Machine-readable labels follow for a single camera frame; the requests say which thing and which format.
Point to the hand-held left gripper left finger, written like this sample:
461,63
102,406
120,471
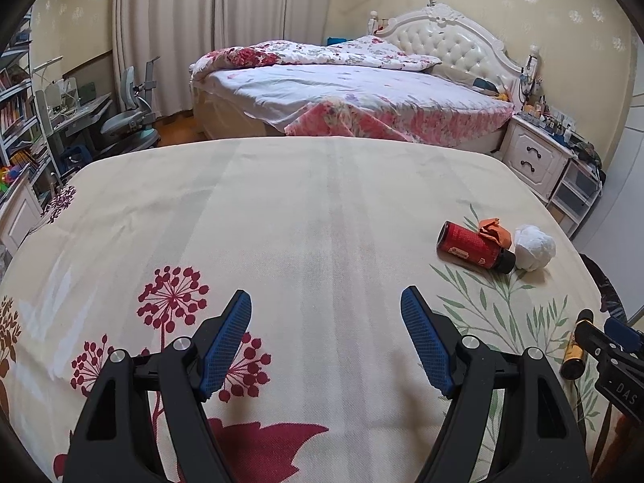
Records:
226,343

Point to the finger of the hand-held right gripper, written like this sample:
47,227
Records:
593,342
624,334

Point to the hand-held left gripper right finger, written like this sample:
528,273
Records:
427,343

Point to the yellow bottle with black cap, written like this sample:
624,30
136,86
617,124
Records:
573,357

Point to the trash bin with black bag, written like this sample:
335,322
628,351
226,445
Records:
606,287

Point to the orange clothing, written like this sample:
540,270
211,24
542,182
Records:
626,445

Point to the red bottle with black cap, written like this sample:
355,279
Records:
468,246

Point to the white crumpled tissue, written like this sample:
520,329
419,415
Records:
534,249

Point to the small orange crumpled wrapper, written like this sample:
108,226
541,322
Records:
495,231

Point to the clear plastic drawer unit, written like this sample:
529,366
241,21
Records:
576,196

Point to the cream floral tablecloth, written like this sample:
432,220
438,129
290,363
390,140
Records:
302,211

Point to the white wardrobe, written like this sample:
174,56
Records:
621,151

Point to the white nightstand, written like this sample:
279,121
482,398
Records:
533,156

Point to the clutter of small bottles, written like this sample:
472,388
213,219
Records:
558,123

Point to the white cabinet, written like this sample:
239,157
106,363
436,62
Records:
20,216

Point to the grey desk chair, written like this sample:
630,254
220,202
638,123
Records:
133,115

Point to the floral bed sheet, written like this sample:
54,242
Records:
362,105

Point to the floral duvet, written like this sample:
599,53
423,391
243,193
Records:
322,55

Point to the white tufted bed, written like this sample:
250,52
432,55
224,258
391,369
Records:
453,40

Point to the bookshelf with books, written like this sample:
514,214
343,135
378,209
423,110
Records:
20,110

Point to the beige curtain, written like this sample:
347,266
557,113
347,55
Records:
271,5
166,35

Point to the teal pillow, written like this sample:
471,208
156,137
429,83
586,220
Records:
338,41

